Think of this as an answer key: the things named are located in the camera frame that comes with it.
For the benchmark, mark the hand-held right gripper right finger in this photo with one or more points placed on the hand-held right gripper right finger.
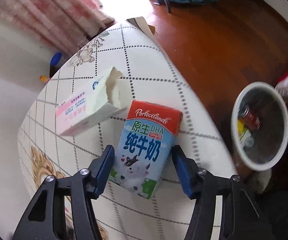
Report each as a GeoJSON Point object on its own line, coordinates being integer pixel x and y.
{"type": "Point", "coordinates": [184, 172]}

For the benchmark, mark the pink and white carton box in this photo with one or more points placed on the pink and white carton box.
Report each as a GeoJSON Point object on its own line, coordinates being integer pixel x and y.
{"type": "Point", "coordinates": [83, 112]}

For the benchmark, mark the yellow carton box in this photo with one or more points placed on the yellow carton box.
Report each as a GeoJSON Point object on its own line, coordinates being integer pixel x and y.
{"type": "Point", "coordinates": [240, 127]}

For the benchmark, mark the blue milk carton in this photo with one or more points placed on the blue milk carton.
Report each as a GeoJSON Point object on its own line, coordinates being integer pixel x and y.
{"type": "Point", "coordinates": [144, 150]}

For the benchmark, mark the red drink can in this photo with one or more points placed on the red drink can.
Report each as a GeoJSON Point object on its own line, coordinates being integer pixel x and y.
{"type": "Point", "coordinates": [251, 118]}

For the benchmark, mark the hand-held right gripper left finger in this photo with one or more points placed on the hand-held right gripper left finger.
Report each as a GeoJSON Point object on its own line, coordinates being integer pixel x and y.
{"type": "Point", "coordinates": [103, 170]}

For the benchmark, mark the pink floral curtain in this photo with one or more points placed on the pink floral curtain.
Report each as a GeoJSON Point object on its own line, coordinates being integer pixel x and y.
{"type": "Point", "coordinates": [58, 10]}

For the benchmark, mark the jar with blue lid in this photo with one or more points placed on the jar with blue lid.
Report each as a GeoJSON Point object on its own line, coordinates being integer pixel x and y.
{"type": "Point", "coordinates": [56, 58]}

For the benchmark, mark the checked floral tablecloth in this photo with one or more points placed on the checked floral tablecloth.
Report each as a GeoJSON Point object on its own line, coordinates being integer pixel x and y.
{"type": "Point", "coordinates": [159, 80]}

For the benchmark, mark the white trash bin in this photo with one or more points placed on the white trash bin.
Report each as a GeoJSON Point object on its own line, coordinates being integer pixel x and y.
{"type": "Point", "coordinates": [269, 142]}

